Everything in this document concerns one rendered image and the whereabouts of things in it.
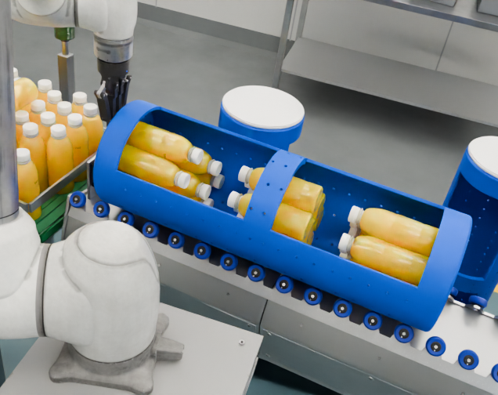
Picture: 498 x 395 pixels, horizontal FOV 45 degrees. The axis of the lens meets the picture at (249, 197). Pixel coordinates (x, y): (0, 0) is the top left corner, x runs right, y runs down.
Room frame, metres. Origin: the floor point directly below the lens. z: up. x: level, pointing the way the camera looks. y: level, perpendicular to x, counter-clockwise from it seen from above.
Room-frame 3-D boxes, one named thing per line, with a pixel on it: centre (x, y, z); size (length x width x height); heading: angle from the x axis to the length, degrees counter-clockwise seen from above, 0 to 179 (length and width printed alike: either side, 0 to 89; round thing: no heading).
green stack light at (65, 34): (1.80, 0.67, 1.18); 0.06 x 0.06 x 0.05
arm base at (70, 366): (0.70, 0.18, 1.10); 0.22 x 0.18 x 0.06; 91
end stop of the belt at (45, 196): (1.36, 0.49, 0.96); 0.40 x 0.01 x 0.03; 162
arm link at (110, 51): (1.30, 0.37, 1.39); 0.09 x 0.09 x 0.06
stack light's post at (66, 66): (1.80, 0.67, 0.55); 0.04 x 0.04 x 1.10; 72
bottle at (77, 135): (1.43, 0.52, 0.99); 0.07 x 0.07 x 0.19
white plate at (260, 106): (1.81, 0.00, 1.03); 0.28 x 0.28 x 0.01
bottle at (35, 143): (1.34, 0.61, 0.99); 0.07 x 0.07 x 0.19
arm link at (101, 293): (0.70, 0.21, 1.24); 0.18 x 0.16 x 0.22; 103
